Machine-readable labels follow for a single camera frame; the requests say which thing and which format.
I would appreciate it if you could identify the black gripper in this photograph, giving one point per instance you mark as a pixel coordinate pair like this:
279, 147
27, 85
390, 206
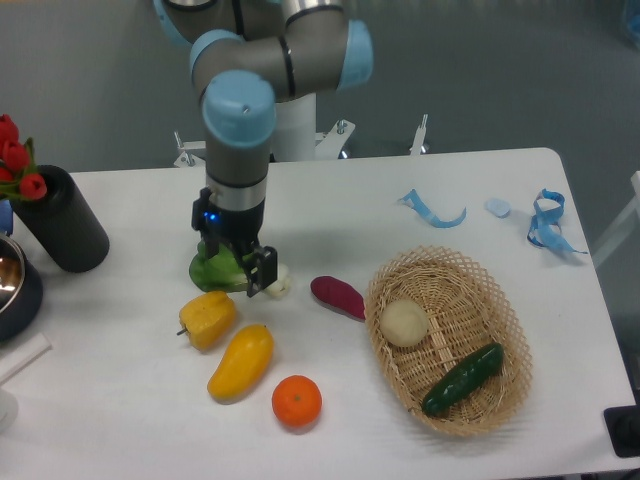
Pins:
238, 231

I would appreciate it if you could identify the tangled blue tape strip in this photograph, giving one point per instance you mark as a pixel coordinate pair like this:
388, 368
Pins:
544, 229

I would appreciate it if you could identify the small pale blue cap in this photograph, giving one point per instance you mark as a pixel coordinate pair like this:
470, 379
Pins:
498, 207

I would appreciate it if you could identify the curved blue tape strip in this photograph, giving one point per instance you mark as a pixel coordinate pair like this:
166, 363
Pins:
413, 201

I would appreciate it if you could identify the woven wicker basket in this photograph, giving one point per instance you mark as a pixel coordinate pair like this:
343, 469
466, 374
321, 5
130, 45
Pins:
467, 310

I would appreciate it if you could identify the yellow mango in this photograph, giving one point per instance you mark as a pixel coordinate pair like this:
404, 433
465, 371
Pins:
243, 364

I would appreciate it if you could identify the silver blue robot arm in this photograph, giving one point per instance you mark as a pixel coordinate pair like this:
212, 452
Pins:
245, 58

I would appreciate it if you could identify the dark green cucumber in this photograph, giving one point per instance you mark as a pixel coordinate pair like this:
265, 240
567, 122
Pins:
468, 375

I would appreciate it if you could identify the red tulip bouquet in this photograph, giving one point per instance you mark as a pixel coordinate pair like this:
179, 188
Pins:
20, 178

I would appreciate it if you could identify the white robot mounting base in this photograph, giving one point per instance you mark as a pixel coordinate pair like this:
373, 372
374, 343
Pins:
295, 138

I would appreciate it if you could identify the green bok choy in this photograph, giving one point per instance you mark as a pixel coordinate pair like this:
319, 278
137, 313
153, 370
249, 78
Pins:
222, 273

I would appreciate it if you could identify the yellow bell pepper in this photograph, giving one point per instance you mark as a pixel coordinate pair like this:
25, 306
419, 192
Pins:
206, 318

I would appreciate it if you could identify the orange tangerine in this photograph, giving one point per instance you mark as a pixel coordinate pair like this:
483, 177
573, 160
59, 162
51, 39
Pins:
297, 401

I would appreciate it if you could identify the black cylindrical vase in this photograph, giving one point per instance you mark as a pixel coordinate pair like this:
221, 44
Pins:
64, 223

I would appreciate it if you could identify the black device at edge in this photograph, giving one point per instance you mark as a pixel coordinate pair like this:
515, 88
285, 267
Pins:
623, 429

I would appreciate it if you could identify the dark metal bowl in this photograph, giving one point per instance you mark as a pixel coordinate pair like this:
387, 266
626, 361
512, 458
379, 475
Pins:
21, 290

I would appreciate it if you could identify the purple sweet potato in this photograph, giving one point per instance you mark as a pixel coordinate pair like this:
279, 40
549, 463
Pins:
339, 296

